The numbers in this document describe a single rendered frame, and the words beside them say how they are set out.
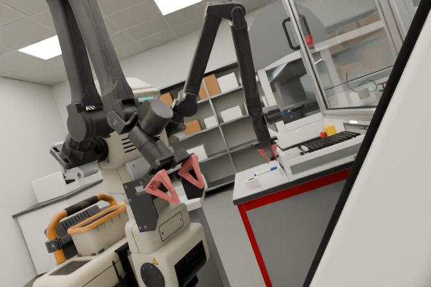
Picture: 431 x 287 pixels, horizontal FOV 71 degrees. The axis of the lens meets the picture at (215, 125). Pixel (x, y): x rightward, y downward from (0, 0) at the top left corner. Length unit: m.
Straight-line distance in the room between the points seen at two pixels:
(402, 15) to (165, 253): 0.91
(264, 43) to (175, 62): 3.61
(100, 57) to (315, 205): 1.13
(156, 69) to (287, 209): 4.54
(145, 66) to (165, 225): 4.82
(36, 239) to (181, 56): 3.55
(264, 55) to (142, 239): 1.49
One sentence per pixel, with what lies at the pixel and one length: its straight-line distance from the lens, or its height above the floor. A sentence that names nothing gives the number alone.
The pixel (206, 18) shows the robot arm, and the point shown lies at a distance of 1.07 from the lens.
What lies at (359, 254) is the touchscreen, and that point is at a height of 1.04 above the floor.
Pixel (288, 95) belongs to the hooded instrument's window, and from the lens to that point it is 2.15.
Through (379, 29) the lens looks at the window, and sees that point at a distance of 1.00.
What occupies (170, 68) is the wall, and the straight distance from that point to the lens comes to 5.62.
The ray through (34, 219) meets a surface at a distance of 4.47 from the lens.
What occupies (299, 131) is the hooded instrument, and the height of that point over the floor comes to 0.88.
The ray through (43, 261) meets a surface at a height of 0.23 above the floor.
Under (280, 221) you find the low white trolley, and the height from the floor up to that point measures 0.59.
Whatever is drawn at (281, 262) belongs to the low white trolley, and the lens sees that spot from 1.59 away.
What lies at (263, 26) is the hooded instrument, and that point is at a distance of 2.19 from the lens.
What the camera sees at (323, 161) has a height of 0.85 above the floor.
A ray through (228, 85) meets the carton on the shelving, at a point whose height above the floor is 1.64.
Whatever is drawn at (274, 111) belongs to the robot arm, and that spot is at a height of 1.09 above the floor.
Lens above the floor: 1.12
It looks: level
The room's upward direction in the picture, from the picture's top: 20 degrees counter-clockwise
